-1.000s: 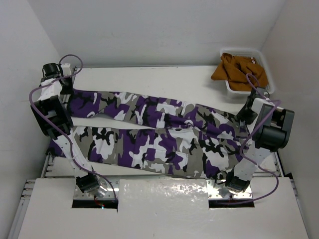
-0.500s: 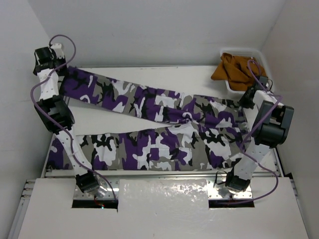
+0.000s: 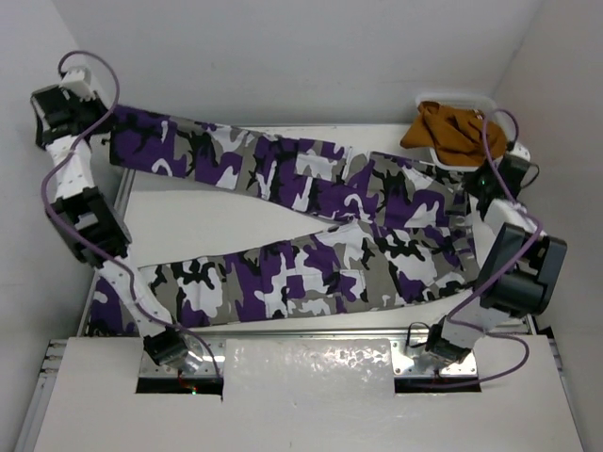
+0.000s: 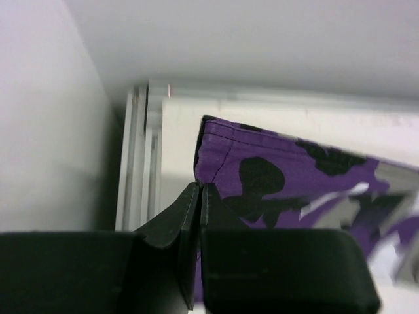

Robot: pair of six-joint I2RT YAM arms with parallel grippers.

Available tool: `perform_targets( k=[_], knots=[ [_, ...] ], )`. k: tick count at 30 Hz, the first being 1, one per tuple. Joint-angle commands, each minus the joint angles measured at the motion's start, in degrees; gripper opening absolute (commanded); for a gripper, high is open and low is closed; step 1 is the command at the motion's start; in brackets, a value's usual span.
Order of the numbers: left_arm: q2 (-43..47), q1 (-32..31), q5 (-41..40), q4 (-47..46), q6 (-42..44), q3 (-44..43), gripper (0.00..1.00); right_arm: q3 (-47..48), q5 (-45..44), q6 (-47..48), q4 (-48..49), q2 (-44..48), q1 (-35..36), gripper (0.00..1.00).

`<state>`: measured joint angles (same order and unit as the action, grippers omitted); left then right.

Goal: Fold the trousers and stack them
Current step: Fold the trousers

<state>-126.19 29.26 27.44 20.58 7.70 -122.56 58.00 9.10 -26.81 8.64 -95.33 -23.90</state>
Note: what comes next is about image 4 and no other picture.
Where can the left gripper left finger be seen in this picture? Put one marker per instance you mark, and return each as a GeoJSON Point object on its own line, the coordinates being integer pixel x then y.
{"type": "Point", "coordinates": [150, 270]}

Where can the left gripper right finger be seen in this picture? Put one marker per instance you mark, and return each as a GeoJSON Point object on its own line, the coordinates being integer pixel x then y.
{"type": "Point", "coordinates": [246, 270]}

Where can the purple camouflage trousers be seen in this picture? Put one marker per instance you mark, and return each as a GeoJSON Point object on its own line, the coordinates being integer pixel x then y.
{"type": "Point", "coordinates": [270, 180]}

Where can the left aluminium frame rail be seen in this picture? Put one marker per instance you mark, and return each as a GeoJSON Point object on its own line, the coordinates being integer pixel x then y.
{"type": "Point", "coordinates": [140, 168]}

